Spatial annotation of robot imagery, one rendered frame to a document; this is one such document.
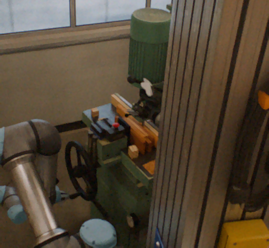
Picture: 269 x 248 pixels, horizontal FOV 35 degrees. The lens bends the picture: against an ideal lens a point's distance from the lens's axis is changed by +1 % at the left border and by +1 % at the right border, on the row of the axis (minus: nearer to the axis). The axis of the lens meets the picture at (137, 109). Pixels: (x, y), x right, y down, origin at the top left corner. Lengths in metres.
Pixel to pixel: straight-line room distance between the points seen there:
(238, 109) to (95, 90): 2.78
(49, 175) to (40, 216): 0.31
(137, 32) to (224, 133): 1.05
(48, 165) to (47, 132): 0.18
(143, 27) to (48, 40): 1.51
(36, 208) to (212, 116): 0.83
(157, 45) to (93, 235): 0.80
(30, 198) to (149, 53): 0.76
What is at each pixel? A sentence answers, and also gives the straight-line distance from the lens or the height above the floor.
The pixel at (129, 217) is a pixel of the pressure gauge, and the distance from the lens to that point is 1.97.
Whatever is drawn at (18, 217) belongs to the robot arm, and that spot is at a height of 0.83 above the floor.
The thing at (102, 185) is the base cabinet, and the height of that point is 0.57.
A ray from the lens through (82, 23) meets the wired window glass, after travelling 3.27.
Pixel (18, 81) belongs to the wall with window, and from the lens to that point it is 3.23.
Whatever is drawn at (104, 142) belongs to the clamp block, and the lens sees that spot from 1.91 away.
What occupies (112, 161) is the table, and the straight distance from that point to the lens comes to 1.95.
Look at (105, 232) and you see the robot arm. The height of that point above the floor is 1.04.
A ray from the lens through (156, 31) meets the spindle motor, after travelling 1.72.
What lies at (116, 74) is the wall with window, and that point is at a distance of 3.48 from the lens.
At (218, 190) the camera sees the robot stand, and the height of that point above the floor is 1.55.
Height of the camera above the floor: 2.12
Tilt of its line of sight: 33 degrees down
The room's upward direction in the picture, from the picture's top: 4 degrees clockwise
